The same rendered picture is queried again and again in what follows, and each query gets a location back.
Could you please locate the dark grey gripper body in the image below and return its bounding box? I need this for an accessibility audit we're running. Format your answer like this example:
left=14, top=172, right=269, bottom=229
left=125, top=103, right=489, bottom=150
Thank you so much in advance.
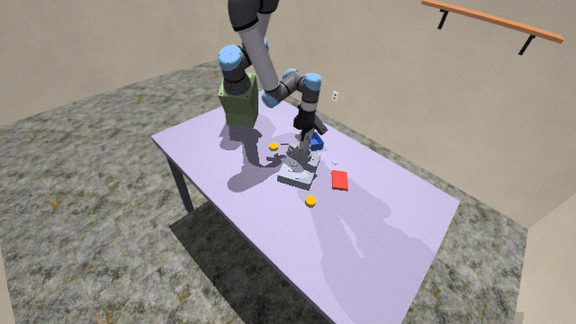
left=293, top=105, right=316, bottom=132

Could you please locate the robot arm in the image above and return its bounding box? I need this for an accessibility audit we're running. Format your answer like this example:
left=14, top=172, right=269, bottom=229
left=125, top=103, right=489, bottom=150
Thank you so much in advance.
left=219, top=0, right=321, bottom=112

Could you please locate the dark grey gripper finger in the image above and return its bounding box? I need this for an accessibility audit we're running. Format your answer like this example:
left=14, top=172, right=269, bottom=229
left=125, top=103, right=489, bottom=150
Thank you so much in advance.
left=307, top=127, right=315, bottom=140
left=295, top=127, right=307, bottom=149

